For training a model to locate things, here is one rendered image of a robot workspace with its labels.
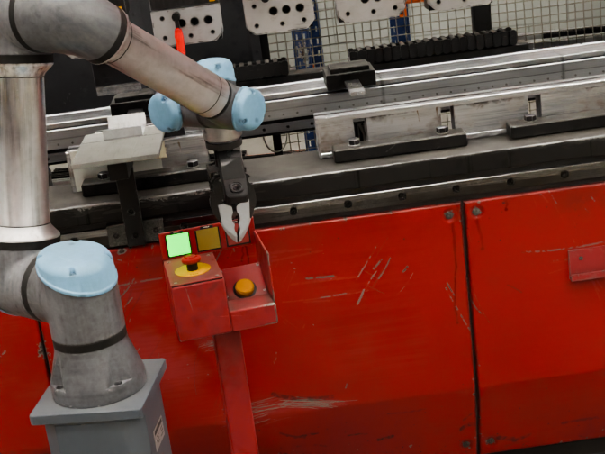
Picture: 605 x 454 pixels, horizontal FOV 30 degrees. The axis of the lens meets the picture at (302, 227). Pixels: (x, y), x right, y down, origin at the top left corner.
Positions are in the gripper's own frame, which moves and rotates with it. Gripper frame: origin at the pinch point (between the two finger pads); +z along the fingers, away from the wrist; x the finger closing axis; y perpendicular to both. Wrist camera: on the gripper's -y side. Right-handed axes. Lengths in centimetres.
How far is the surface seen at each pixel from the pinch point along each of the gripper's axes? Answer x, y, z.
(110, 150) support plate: 21.3, 23.6, -14.4
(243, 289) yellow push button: 0.3, 0.1, 11.6
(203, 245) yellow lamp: 6.1, 9.8, 4.7
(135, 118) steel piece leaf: 14.2, 43.9, -14.4
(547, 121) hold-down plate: -75, 20, -5
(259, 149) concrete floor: -65, 384, 116
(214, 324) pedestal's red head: 7.7, -6.3, 14.8
